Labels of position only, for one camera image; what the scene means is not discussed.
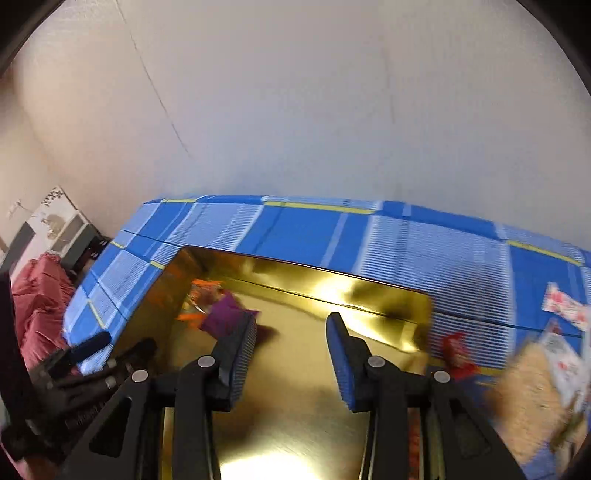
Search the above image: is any gold gift box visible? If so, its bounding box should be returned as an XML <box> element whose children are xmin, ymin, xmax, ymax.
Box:
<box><xmin>108</xmin><ymin>246</ymin><xmax>446</xmax><ymax>480</ymax></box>

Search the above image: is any red wrapped candy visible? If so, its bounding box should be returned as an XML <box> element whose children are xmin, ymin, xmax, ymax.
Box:
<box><xmin>441</xmin><ymin>332</ymin><xmax>482</xmax><ymax>382</ymax></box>

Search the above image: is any white floral snack packet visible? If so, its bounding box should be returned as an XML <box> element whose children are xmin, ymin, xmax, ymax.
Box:
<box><xmin>540</xmin><ymin>282</ymin><xmax>591</xmax><ymax>331</ymax></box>

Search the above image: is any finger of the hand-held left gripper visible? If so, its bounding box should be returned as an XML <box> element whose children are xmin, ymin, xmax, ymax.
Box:
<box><xmin>108</xmin><ymin>338</ymin><xmax>158</xmax><ymax>372</ymax></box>
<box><xmin>69</xmin><ymin>332</ymin><xmax>113</xmax><ymax>371</ymax></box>

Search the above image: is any dark red cloth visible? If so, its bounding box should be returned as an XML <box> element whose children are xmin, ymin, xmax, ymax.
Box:
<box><xmin>11</xmin><ymin>253</ymin><xmax>82</xmax><ymax>376</ymax></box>

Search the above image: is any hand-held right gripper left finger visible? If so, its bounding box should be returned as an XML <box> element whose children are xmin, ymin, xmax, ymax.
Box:
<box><xmin>58</xmin><ymin>316</ymin><xmax>258</xmax><ymax>480</ymax></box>

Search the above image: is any purple snack packet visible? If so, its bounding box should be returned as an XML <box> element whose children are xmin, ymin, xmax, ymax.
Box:
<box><xmin>199</xmin><ymin>295</ymin><xmax>259</xmax><ymax>341</ymax></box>

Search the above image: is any blue plaid bed sheet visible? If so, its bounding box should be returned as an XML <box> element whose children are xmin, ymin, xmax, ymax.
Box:
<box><xmin>62</xmin><ymin>196</ymin><xmax>591</xmax><ymax>480</ymax></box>

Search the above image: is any grey white cabinet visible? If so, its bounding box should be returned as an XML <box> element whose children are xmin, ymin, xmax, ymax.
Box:
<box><xmin>28</xmin><ymin>210</ymin><xmax>105</xmax><ymax>271</ymax></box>

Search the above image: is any clear brown cracker packet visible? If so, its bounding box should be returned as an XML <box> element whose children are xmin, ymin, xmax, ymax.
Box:
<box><xmin>489</xmin><ymin>344</ymin><xmax>578</xmax><ymax>468</ymax></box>

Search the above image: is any orange snack packet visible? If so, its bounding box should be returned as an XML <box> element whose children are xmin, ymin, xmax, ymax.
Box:
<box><xmin>178</xmin><ymin>277</ymin><xmax>223</xmax><ymax>324</ymax></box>

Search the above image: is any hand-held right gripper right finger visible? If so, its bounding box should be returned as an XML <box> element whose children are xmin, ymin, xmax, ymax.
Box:
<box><xmin>325</xmin><ymin>312</ymin><xmax>528</xmax><ymax>480</ymax></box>

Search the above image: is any white red print packet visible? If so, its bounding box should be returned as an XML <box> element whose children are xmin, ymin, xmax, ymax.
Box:
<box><xmin>538</xmin><ymin>318</ymin><xmax>585</xmax><ymax>411</ymax></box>

